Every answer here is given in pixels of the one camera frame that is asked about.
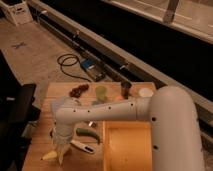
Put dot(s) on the white handled kitchen tool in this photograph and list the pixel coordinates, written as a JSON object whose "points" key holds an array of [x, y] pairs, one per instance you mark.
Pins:
{"points": [[84, 147]]}

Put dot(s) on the dark grape bunch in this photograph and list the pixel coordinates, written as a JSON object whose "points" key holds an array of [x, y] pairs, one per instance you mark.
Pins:
{"points": [[77, 91]]}

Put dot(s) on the yellow plastic bin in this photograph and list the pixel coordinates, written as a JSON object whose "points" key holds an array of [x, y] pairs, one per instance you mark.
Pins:
{"points": [[126, 146]]}

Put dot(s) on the grey triangular cloth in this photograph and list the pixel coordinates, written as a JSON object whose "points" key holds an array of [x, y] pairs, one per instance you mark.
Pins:
{"points": [[55, 105]]}

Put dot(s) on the blue and grey device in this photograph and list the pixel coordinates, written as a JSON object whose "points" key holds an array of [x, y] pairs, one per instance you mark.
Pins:
{"points": [[92, 70]]}

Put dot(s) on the orange fruit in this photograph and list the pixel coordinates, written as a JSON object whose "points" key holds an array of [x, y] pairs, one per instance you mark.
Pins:
{"points": [[119, 98]]}

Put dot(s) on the black chair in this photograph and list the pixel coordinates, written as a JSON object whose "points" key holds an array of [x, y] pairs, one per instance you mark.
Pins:
{"points": [[16, 110]]}

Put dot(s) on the translucent covered gripper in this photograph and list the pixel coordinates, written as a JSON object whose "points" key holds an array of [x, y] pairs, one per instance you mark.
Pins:
{"points": [[61, 145]]}

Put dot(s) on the white cardboard box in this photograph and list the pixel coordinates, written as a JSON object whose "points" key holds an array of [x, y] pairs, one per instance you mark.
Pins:
{"points": [[17, 14]]}

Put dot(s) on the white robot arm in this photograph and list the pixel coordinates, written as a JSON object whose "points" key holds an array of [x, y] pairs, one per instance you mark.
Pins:
{"points": [[175, 133]]}

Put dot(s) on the green chili pepper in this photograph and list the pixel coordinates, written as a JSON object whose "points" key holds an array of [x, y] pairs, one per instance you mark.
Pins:
{"points": [[87, 132]]}

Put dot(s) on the blue sponge block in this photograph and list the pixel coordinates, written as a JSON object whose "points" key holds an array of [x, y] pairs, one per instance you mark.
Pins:
{"points": [[96, 103]]}

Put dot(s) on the yellow banana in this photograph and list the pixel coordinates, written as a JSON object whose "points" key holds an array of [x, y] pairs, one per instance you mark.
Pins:
{"points": [[56, 153]]}

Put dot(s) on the green plastic cup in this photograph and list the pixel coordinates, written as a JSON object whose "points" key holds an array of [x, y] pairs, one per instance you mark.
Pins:
{"points": [[101, 93]]}

